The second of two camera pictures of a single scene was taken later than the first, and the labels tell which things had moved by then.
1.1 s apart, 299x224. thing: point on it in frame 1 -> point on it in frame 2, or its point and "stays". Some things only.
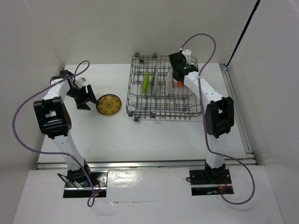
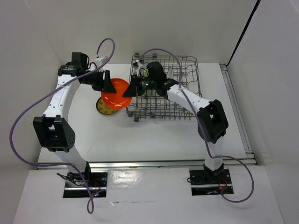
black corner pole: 257,4 stays
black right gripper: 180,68 -> 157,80
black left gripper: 91,96 -> 105,85
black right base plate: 212,182 stays
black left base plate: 100,178 stays
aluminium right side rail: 249,152 stays
